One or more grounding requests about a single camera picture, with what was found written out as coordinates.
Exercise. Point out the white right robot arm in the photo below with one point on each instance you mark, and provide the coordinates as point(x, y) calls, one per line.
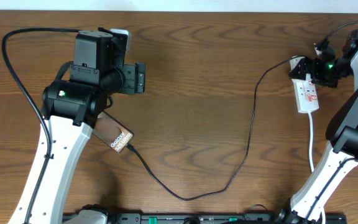
point(341, 153)

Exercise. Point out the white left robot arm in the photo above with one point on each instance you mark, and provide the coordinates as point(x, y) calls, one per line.
point(74, 109)

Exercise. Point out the white power strip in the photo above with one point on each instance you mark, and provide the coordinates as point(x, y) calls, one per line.
point(305, 95)

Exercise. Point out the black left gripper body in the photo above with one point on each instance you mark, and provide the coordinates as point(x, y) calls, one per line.
point(133, 77)

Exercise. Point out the Samsung Galaxy smartphone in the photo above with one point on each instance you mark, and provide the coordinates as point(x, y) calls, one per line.
point(112, 133)

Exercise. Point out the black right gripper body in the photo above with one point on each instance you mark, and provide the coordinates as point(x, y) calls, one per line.
point(328, 73)

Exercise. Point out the white USB wall charger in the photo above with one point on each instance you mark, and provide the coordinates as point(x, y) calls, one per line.
point(297, 63)

